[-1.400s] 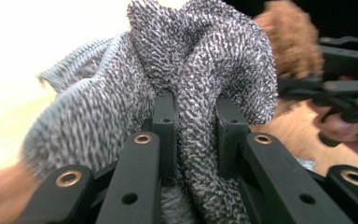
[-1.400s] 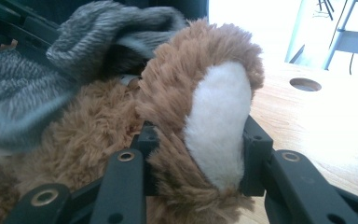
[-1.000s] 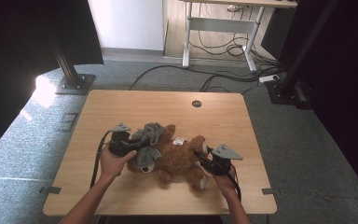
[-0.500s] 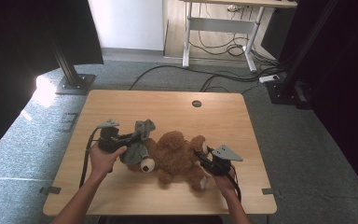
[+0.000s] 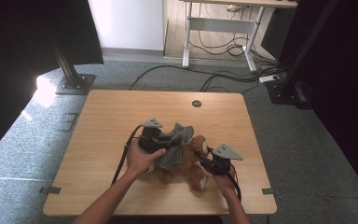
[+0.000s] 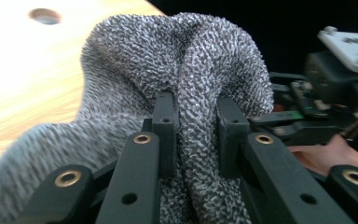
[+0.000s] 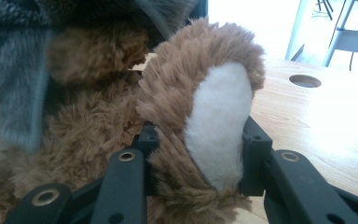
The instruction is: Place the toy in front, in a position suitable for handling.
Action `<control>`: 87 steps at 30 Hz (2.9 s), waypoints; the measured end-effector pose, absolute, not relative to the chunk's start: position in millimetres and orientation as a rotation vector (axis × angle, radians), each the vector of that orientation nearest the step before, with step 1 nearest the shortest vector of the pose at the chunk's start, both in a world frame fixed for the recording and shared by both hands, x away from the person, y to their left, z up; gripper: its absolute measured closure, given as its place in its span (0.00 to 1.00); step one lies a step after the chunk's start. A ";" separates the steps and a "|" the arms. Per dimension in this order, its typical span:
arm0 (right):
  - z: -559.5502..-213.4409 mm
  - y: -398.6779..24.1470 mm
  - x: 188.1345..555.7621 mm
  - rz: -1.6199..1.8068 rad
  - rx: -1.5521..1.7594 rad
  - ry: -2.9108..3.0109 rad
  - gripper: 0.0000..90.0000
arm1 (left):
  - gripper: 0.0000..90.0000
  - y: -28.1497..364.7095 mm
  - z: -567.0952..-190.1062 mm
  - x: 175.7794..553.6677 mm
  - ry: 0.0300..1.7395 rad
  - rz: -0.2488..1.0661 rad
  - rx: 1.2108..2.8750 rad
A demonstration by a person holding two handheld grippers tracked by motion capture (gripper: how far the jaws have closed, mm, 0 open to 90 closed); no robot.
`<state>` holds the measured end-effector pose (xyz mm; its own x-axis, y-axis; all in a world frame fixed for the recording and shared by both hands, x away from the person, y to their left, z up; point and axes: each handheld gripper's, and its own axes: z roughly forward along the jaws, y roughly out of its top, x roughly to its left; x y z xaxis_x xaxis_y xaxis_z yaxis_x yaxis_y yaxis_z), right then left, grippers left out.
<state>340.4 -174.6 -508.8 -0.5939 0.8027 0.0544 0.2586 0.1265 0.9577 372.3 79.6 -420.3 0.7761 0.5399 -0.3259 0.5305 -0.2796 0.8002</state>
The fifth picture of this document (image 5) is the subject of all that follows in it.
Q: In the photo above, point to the person's dark lap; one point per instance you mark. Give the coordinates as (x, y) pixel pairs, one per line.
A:
(167, 220)

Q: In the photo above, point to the dark curtain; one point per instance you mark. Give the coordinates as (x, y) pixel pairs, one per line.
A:
(348, 77)
(12, 62)

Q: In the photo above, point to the grey table edge bracket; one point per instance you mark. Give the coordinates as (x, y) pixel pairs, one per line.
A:
(50, 190)

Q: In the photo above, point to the white desk frame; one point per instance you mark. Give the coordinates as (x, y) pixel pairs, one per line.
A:
(220, 25)

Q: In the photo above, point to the brown teddy bear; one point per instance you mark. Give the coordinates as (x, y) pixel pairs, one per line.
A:
(188, 168)

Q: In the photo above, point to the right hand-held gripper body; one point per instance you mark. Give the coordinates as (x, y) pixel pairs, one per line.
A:
(220, 166)

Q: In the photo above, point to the grey knitted toy sweater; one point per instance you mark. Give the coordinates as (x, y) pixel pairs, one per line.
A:
(175, 155)

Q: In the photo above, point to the person's right hand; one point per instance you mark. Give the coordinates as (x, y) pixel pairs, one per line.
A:
(227, 185)

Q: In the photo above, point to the white power strip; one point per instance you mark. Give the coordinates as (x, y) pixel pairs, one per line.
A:
(268, 78)

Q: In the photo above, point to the black metal stand with base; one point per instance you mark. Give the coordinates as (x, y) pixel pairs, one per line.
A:
(287, 90)
(71, 79)

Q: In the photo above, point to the person's left hand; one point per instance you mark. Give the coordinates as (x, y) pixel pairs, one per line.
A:
(138, 161)

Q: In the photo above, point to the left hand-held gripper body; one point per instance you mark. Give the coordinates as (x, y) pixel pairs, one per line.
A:
(150, 140)

